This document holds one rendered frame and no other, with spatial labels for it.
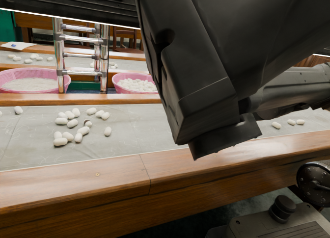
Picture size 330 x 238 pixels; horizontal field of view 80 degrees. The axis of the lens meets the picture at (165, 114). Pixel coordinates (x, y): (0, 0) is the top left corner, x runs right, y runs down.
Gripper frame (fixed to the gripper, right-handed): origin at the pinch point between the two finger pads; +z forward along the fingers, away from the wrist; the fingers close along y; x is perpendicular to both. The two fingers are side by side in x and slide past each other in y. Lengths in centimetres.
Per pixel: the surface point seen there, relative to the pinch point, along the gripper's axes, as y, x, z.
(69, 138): 49, 2, 12
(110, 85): 29, -28, 58
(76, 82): 46, -28, 54
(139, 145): 30.9, 6.3, 9.5
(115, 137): 36.8, 2.8, 13.5
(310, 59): -417, -134, 191
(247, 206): -59, 56, 67
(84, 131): 45.4, 0.3, 13.9
